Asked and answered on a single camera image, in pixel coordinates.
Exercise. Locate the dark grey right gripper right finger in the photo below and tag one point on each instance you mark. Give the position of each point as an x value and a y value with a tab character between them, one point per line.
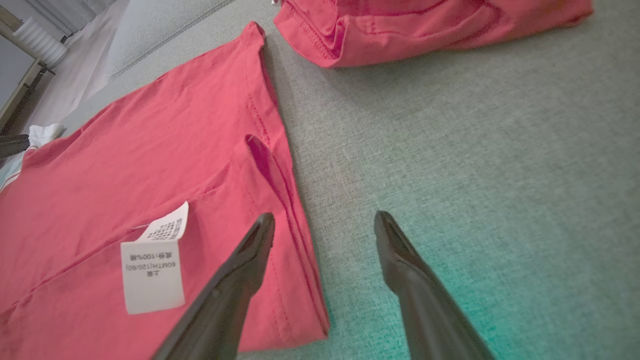
425	310

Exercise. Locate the large grey sofa seat cushion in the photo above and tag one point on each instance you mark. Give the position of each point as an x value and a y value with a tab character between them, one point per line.
450	150

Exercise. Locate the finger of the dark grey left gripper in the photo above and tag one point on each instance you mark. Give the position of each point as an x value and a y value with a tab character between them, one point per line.
12	145

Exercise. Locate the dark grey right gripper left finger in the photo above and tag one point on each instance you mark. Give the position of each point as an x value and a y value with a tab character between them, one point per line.
225	305

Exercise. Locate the white ribbed plant pot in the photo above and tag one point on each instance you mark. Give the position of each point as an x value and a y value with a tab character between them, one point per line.
40	42

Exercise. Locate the red and white shorts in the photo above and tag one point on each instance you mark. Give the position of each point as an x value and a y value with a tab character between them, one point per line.
150	150

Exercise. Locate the red shorts with white stripe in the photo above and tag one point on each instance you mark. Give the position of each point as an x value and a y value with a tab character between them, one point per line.
400	30

